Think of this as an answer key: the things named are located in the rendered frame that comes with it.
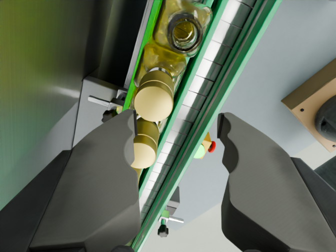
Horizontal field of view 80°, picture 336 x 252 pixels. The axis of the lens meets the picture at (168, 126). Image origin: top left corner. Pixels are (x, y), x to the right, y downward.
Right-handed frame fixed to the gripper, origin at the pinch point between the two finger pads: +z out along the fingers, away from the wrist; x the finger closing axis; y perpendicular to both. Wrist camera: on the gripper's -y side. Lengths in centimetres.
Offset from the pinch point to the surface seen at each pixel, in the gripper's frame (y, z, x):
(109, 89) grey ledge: 11.4, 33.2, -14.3
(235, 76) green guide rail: 5.0, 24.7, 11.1
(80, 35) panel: -1.5, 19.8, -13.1
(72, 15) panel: -4.2, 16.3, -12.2
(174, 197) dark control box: 55, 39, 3
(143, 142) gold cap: 5.8, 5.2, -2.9
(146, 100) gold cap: 1.4, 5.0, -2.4
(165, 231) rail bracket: 45.0, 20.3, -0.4
